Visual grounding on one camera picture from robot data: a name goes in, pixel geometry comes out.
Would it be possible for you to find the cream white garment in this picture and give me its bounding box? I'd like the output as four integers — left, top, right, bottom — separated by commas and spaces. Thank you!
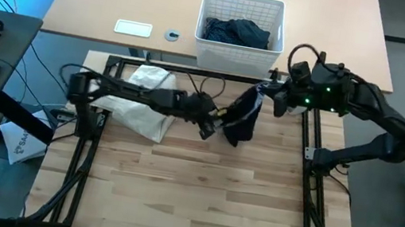
84, 57, 184, 146

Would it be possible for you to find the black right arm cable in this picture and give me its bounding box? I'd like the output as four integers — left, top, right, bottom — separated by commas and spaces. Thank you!
286, 41, 325, 74

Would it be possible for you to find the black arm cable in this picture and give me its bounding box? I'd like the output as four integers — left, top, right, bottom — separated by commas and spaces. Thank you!
286, 41, 325, 74
57, 51, 229, 108

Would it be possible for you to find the white paper bag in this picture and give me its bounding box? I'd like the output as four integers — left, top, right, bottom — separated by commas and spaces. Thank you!
0, 103, 56, 170

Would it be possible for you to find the black aluminium table frame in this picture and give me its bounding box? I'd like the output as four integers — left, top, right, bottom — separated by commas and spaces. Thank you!
24, 44, 379, 227

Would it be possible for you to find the black briefs white printed waistband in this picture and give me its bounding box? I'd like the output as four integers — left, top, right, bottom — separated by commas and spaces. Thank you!
217, 80, 266, 151

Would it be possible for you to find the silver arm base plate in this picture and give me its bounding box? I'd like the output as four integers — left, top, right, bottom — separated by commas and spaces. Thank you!
302, 146, 317, 162

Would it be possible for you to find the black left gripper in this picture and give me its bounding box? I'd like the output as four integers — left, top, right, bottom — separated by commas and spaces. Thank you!
173, 88, 232, 144

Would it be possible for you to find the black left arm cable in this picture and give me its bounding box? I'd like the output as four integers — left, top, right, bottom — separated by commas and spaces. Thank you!
57, 51, 229, 108

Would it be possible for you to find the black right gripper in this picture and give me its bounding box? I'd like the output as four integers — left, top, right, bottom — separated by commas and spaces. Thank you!
256, 53, 357, 129

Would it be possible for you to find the plain dark navy garment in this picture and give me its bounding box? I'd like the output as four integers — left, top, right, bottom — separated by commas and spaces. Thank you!
220, 15, 273, 51

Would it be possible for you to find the white plastic laundry basket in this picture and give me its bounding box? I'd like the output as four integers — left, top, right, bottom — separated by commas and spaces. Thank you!
189, 0, 292, 81

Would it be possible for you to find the small white rectangular tray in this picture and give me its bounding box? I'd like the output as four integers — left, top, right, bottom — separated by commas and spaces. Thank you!
112, 18, 154, 40

